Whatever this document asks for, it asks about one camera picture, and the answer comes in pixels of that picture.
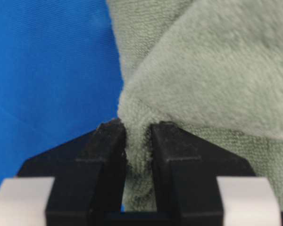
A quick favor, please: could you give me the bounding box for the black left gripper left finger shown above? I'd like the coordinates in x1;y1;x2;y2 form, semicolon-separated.
0;120;128;226

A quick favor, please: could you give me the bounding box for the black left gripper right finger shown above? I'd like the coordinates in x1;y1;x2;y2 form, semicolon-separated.
150;121;283;226

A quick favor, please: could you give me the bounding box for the light green bath towel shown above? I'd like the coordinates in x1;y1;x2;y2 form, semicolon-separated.
107;0;283;211

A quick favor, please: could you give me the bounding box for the blue table cloth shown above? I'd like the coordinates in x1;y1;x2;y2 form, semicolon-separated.
0;0;123;185

